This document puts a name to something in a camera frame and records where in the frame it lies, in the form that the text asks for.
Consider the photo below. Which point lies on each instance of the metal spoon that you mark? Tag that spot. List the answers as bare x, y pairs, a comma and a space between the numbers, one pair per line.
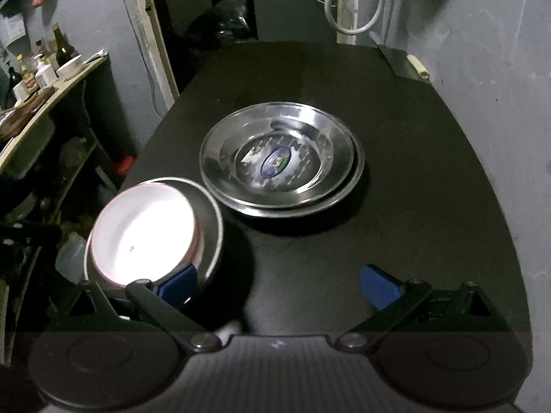
95, 56

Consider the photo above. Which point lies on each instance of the small white dish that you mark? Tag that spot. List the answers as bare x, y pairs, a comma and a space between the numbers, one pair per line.
69, 68

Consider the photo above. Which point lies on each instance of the white plastic bottle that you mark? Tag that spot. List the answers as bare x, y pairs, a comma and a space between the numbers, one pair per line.
45, 74

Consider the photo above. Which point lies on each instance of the dark glass bottle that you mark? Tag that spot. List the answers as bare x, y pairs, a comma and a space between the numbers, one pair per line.
63, 49

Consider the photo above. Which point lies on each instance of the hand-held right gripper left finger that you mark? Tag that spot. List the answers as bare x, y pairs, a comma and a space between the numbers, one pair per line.
178, 285

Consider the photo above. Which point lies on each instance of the translucent plastic jug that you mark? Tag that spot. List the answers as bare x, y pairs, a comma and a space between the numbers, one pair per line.
71, 258

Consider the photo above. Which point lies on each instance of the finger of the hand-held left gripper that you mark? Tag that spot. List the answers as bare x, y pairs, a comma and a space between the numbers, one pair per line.
30, 233

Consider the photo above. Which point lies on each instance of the small red container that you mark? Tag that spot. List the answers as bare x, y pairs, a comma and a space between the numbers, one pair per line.
125, 165

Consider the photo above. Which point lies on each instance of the black plastic bag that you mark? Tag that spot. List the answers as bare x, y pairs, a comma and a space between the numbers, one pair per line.
221, 21

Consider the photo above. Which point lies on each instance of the steel plate with oval label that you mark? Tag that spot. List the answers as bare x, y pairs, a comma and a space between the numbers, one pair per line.
280, 159

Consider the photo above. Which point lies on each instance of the white bowl with pink rim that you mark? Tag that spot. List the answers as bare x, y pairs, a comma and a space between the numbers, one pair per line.
142, 232

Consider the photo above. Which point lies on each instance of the pale door frame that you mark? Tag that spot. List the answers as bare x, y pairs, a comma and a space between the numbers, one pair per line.
157, 38

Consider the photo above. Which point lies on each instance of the steel bowl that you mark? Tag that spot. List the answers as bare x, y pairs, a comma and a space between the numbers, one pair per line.
211, 236

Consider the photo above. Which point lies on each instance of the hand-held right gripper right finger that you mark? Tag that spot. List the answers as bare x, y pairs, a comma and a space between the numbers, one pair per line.
379, 289

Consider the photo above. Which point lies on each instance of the pale wooden post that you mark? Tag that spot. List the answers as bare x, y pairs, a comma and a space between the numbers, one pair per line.
348, 4

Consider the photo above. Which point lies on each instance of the wooden shelf unit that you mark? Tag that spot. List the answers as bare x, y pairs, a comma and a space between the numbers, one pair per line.
51, 137

